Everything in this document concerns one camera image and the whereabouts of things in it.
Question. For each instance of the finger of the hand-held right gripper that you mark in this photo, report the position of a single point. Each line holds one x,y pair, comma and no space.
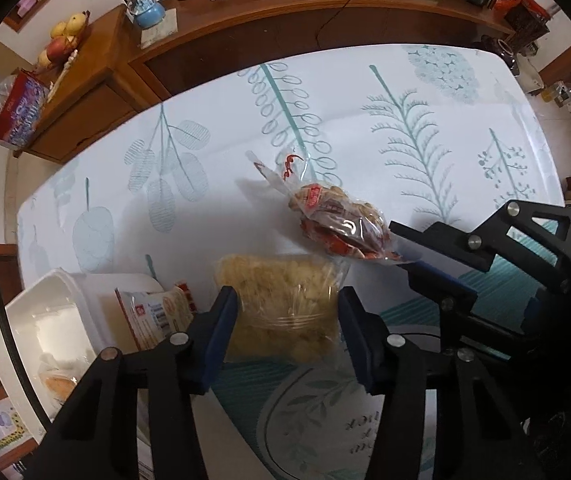
445,287
495,250

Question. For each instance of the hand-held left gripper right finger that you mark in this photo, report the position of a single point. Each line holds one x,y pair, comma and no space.
360,345

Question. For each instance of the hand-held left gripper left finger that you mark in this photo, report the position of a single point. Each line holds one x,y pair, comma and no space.
218,340

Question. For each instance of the yellow puff snack bag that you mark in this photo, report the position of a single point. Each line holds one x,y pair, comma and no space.
285,300

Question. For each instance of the clear bag of red-wrapped snacks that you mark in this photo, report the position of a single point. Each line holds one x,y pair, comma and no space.
340,225

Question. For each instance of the white plastic storage box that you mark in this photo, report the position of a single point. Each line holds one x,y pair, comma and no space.
30,320

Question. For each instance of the cracker packet with red edge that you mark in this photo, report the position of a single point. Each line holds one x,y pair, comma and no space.
150,315

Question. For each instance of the teal striped table mat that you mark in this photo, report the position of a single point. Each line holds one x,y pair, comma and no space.
310,410

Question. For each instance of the golden pastry packet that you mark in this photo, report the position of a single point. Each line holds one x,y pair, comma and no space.
60,382

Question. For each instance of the oil bottles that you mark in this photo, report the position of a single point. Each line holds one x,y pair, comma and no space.
558,94

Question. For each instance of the white bucket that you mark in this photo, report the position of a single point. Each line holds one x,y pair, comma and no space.
531,74

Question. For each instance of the dark round urn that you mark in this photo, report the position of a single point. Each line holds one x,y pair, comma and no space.
498,55

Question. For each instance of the leaf print tablecloth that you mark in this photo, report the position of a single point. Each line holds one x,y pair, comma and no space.
215,135

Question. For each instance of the red patterned gift bag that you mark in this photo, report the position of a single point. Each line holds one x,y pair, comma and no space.
523,20

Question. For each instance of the red snack box in bag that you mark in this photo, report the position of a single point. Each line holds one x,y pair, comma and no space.
15,110

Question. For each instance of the grey square tile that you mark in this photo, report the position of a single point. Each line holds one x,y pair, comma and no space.
165,35

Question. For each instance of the wooden television cabinet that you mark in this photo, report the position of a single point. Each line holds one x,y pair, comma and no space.
265,20

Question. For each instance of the bowl of fruit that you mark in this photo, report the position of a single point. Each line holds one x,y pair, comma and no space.
63,40

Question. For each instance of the blue snow globe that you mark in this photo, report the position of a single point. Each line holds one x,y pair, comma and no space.
145,10

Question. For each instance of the pink dumbbell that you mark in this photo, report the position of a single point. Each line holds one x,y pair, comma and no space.
28,5

